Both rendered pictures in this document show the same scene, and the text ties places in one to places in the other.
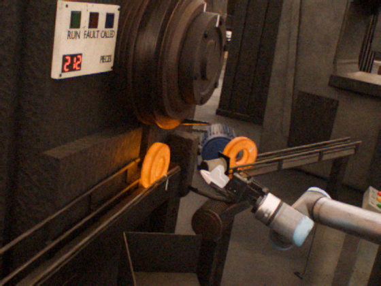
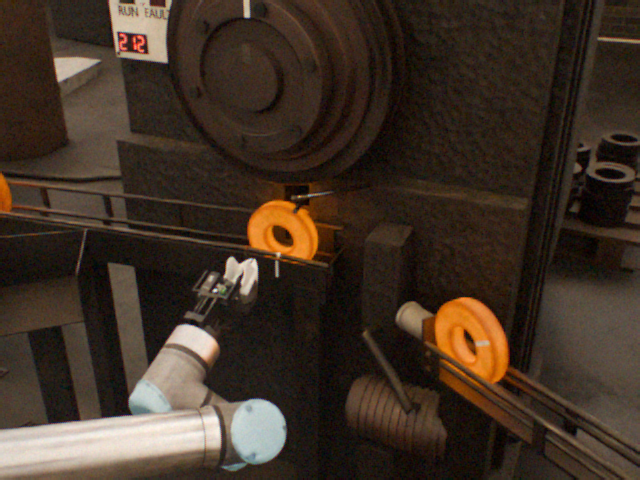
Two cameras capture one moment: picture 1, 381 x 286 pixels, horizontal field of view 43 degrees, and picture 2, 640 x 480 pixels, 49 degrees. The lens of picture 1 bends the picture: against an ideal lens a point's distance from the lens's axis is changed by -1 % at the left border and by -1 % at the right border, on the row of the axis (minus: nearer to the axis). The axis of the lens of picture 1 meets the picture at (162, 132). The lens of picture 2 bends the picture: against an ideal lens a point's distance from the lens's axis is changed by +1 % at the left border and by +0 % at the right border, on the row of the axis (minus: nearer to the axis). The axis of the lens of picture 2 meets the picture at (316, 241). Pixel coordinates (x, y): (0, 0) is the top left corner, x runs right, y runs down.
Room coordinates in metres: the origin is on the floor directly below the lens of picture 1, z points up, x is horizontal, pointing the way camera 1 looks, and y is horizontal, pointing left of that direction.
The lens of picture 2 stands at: (1.62, -1.33, 1.44)
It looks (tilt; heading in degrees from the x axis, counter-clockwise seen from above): 28 degrees down; 92
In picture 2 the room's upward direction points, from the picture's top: straight up
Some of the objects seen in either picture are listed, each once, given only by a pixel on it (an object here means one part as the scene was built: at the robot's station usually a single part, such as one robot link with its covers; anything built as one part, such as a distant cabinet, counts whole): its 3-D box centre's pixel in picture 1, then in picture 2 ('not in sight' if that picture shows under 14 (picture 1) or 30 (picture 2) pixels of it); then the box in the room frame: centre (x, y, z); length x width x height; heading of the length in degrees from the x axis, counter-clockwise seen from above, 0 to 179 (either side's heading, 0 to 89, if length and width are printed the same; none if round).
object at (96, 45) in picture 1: (88, 39); (161, 20); (1.24, 0.22, 1.15); 0.26 x 0.02 x 0.18; 158
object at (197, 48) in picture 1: (205, 59); (255, 76); (1.48, -0.10, 1.11); 0.28 x 0.06 x 0.28; 158
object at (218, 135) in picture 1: (218, 146); not in sight; (3.75, -0.47, 0.17); 0.57 x 0.31 x 0.34; 178
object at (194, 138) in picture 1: (179, 163); (388, 281); (1.74, -0.08, 0.68); 0.11 x 0.08 x 0.24; 68
